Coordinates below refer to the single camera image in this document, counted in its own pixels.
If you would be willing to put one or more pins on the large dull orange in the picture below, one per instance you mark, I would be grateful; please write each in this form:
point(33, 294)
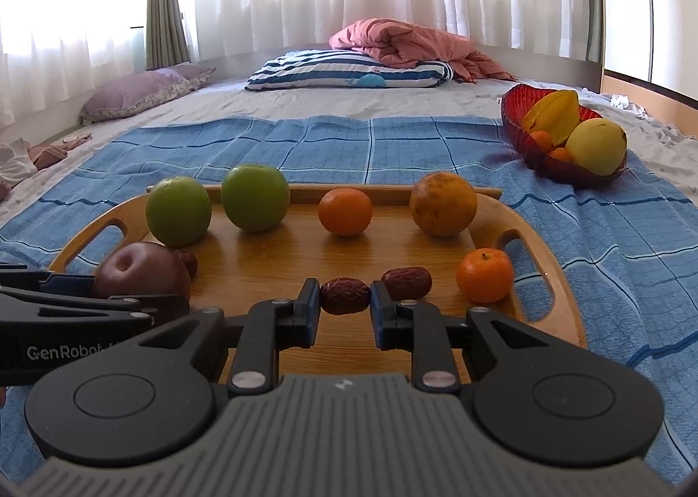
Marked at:
point(443, 202)

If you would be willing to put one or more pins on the bed with pale sheet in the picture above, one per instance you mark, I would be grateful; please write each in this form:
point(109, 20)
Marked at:
point(272, 102)

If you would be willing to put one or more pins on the yellow pear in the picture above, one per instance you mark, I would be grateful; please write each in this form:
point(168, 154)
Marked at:
point(597, 145)

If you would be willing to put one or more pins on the white wardrobe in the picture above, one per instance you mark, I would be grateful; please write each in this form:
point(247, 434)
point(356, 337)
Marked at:
point(654, 6)

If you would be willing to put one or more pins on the blue white striped pillow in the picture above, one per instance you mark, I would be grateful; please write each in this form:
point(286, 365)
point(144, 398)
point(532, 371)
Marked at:
point(338, 69)

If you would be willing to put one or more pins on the tiny orange kumquat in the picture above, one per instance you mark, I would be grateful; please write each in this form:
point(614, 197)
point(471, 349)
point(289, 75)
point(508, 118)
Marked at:
point(559, 155)
point(540, 141)

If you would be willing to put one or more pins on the red glass bowl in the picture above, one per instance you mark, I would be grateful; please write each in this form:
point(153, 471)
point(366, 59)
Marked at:
point(518, 110)

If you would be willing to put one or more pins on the blue checked blanket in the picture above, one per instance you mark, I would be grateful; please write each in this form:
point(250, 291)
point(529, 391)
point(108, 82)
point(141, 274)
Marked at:
point(381, 143)

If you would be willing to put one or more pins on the pink garment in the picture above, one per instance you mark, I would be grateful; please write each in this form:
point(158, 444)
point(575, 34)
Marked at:
point(77, 139)

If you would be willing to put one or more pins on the purple pillow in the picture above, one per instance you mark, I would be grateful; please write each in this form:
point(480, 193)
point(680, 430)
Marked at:
point(142, 91)

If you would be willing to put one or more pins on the crumpled white cloth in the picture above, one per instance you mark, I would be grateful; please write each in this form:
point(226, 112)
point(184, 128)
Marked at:
point(627, 104)

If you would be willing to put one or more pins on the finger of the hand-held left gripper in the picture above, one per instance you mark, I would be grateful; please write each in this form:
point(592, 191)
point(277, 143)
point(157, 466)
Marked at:
point(71, 285)
point(163, 309)

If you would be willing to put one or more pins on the dried red date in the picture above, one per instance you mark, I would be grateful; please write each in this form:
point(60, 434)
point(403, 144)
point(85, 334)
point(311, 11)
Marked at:
point(188, 264)
point(406, 283)
point(344, 296)

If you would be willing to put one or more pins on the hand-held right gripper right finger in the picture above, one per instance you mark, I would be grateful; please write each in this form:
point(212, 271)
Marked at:
point(380, 317)

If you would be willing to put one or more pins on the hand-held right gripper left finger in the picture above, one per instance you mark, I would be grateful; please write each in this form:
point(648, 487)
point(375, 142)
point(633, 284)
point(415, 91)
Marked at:
point(309, 314)

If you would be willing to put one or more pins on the green apple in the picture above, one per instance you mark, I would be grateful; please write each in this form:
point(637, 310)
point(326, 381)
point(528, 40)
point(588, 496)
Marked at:
point(178, 211)
point(254, 197)

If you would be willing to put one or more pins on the brown garment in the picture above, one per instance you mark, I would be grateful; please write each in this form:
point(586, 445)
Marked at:
point(48, 155)

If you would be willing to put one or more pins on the pink quilt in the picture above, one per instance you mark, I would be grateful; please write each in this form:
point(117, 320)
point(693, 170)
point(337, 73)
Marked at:
point(414, 42)

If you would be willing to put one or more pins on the dark brown round fruit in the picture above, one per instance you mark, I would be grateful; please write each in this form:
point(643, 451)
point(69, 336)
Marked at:
point(147, 273)

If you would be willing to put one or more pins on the wooden bed frame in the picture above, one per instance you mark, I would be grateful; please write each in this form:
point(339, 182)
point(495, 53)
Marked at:
point(654, 102)

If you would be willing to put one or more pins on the small bright tangerine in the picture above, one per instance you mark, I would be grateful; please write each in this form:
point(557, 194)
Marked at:
point(344, 211)
point(485, 274)

